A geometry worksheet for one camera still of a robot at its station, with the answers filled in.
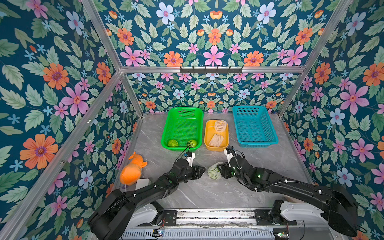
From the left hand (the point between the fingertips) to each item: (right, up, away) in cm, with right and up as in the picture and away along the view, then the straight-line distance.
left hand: (207, 169), depth 81 cm
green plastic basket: (-17, +26, +30) cm, 43 cm away
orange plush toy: (-42, -2, 0) cm, 43 cm away
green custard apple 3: (-9, +13, +13) cm, 20 cm away
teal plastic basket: (+37, +24, +31) cm, 54 cm away
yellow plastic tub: (+3, +21, +27) cm, 34 cm away
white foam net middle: (+7, +15, +18) cm, 24 cm away
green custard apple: (+4, -3, +3) cm, 6 cm away
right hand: (+8, +4, -2) cm, 10 cm away
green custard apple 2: (-22, +13, +14) cm, 29 cm away
